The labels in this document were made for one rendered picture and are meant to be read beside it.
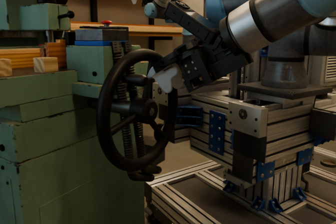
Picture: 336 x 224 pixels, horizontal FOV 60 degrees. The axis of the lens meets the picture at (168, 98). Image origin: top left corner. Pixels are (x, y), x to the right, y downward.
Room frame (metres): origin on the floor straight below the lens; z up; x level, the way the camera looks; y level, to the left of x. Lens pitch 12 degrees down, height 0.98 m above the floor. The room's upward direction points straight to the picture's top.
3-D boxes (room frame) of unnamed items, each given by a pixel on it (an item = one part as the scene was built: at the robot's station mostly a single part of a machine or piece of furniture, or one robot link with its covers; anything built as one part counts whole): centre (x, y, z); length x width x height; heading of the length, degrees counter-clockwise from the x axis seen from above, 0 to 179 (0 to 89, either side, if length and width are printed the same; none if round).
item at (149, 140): (1.00, 0.08, 0.58); 0.12 x 0.08 x 0.08; 57
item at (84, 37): (0.78, 0.16, 0.99); 0.13 x 0.11 x 0.06; 147
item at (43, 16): (0.87, 0.36, 1.03); 0.14 x 0.07 x 0.09; 57
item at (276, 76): (0.99, -0.40, 0.87); 0.15 x 0.15 x 0.10
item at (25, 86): (0.82, 0.24, 0.87); 0.61 x 0.30 x 0.06; 147
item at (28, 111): (0.83, 0.29, 0.82); 0.40 x 0.21 x 0.04; 147
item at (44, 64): (0.69, 0.29, 0.92); 0.04 x 0.04 x 0.03; 60
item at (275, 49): (0.99, -0.41, 0.98); 0.13 x 0.12 x 0.14; 56
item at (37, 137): (0.93, 0.44, 0.76); 0.57 x 0.45 x 0.09; 57
